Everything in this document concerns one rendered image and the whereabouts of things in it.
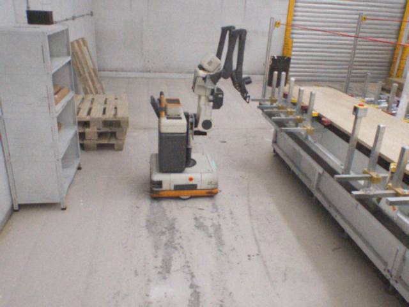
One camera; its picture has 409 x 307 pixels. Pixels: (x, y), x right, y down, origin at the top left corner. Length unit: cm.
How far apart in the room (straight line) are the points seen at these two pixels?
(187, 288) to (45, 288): 95
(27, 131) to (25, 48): 67
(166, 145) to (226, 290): 143
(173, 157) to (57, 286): 148
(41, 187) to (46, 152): 34
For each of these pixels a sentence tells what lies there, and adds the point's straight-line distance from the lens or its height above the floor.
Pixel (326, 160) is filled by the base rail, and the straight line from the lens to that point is 304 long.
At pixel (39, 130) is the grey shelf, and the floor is 77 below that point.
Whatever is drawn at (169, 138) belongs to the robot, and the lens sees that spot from 335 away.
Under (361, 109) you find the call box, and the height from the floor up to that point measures 121.
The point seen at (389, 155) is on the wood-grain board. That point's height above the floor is 90.
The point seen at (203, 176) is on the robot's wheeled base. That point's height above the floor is 26.
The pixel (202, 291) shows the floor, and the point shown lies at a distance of 263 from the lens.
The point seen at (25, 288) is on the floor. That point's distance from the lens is 283.
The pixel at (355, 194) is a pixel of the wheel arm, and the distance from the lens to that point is 222.
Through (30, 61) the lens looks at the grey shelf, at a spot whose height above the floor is 133.
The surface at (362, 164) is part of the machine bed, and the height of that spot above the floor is 72.
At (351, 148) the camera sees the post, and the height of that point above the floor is 91.
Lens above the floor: 181
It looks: 22 degrees down
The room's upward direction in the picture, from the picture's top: 3 degrees clockwise
